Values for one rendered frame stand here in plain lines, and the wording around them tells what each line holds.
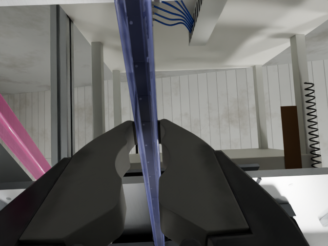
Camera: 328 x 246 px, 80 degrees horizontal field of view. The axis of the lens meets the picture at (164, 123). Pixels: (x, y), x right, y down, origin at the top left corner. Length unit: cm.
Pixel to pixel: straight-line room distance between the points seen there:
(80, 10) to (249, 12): 42
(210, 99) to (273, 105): 86
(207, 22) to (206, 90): 259
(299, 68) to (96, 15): 62
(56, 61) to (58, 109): 12
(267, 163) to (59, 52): 65
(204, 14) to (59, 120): 41
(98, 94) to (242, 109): 261
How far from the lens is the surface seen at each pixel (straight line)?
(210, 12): 50
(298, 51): 79
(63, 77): 54
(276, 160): 69
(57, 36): 59
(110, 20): 59
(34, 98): 443
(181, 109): 307
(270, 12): 64
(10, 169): 33
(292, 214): 34
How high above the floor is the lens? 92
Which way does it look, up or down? 4 degrees down
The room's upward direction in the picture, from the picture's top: 177 degrees clockwise
